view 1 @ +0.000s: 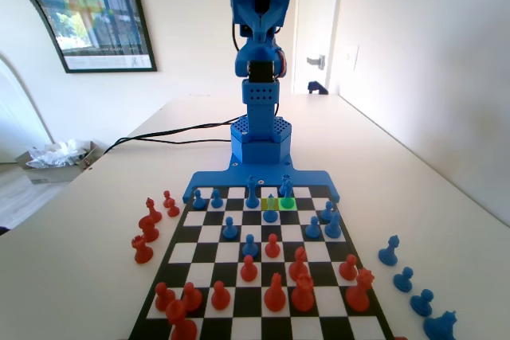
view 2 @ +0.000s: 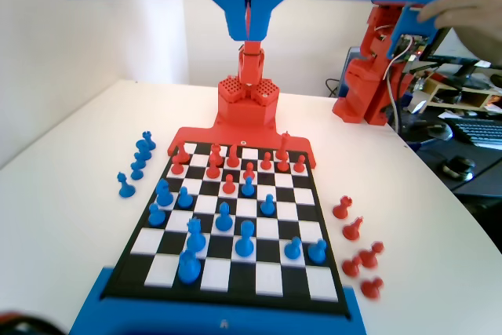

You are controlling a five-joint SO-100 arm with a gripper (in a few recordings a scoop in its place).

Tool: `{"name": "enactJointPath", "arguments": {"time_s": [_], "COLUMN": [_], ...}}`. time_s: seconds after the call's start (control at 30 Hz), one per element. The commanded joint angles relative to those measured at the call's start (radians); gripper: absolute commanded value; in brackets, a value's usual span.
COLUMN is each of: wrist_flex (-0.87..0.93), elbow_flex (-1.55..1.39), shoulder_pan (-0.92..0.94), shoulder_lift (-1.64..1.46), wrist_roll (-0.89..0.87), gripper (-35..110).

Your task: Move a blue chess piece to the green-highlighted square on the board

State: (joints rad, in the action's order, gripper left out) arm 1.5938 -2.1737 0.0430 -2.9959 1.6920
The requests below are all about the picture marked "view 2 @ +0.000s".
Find blue base plate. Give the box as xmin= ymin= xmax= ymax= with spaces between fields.
xmin=70 ymin=267 xmax=366 ymax=335

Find person's hand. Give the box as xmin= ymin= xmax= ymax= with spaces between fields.
xmin=417 ymin=0 xmax=502 ymax=71

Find black and red wire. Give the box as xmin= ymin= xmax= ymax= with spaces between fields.
xmin=0 ymin=309 xmax=67 ymax=335

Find black and white chessboard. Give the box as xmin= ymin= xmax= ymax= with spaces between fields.
xmin=100 ymin=139 xmax=351 ymax=319

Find blue plastic chess queen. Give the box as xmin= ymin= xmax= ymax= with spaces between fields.
xmin=185 ymin=217 xmax=206 ymax=260

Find white cable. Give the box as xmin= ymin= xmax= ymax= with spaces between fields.
xmin=386 ymin=52 xmax=409 ymax=132

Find black computer mouse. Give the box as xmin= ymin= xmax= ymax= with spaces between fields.
xmin=403 ymin=118 xmax=456 ymax=147

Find red king chess piece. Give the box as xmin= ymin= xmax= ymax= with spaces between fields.
xmin=277 ymin=130 xmax=292 ymax=162

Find grey blue panel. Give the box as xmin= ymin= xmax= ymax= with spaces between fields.
xmin=337 ymin=46 xmax=364 ymax=99

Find blue leader arm handle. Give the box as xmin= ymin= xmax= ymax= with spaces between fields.
xmin=386 ymin=3 xmax=444 ymax=61

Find black keyboard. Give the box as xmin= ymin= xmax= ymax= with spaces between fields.
xmin=446 ymin=117 xmax=502 ymax=150

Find light wooden shelf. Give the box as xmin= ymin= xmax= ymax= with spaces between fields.
xmin=415 ymin=71 xmax=502 ymax=111

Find black monitor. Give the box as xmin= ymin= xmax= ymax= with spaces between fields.
xmin=421 ymin=28 xmax=502 ymax=77

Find green circuit board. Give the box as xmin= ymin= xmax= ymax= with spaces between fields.
xmin=395 ymin=35 xmax=431 ymax=62

